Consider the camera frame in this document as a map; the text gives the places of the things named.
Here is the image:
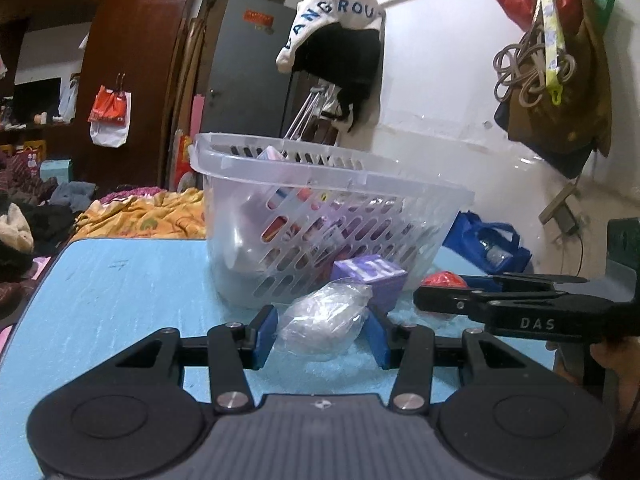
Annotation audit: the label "grey metal door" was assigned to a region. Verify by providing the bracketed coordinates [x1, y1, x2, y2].
[202, 0, 301, 143]

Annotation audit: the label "teal box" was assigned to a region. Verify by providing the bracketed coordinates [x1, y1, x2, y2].
[39, 160, 73, 183]

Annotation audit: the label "purple box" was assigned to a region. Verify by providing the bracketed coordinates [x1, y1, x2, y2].
[331, 256, 408, 313]

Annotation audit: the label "red round packet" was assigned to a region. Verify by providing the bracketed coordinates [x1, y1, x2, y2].
[420, 270, 472, 291]

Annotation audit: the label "wooden poles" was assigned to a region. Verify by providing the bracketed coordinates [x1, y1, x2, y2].
[170, 0, 218, 136]

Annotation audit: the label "pink cardboard sheet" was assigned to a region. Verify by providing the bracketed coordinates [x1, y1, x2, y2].
[190, 94, 206, 136]

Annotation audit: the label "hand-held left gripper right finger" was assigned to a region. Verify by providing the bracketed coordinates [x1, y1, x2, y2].
[361, 304, 527, 414]

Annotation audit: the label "beige plush cloth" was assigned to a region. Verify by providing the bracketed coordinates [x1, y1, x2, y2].
[0, 204, 35, 253]

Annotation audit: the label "brown wooden wardrobe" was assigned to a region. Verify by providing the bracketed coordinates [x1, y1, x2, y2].
[0, 0, 206, 196]

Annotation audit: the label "clear plastic packet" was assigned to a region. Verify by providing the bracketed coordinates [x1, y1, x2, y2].
[277, 282, 373, 361]

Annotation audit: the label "yellow patterned strap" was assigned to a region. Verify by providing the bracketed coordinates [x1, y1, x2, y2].
[532, 0, 566, 111]

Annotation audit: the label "black monitor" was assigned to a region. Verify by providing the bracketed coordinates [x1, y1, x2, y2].
[12, 77, 63, 123]

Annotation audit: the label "white and black hanging garment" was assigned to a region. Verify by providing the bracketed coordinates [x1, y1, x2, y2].
[276, 0, 386, 106]

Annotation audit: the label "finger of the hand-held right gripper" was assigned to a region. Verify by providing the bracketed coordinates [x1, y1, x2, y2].
[480, 272, 590, 292]
[413, 285, 640, 346]

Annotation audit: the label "person's right hand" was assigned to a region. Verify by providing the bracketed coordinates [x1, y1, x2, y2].
[589, 336, 640, 431]

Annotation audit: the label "brown hanging bag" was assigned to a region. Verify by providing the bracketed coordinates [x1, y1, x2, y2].
[494, 0, 613, 178]

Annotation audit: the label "green bag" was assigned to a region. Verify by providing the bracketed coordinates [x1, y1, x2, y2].
[590, 0, 617, 26]

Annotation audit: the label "grey power adapter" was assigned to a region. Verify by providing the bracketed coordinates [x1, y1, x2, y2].
[539, 185, 583, 236]

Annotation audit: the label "red yellow gift box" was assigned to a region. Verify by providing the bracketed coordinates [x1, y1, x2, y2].
[22, 141, 48, 166]

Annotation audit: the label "coiled grey rope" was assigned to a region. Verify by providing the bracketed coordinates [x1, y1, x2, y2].
[492, 42, 578, 106]

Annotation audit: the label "red and yellow carton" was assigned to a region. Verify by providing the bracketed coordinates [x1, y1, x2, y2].
[172, 132, 198, 191]

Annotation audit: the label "yellow printed blanket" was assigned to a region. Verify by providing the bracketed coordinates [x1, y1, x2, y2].
[75, 187, 207, 241]

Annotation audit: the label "blue fabric bag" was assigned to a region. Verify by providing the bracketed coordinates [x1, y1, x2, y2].
[442, 211, 533, 276]

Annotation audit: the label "pile of dark clothes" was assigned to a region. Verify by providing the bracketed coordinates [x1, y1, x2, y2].
[0, 152, 98, 306]

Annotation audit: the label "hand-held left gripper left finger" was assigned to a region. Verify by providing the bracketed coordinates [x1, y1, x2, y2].
[116, 304, 280, 414]

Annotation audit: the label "red and white plastic bag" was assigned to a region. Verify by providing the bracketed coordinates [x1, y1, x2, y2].
[87, 85, 132, 148]

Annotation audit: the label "clear plastic basket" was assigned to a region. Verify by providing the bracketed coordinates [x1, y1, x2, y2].
[189, 132, 476, 311]

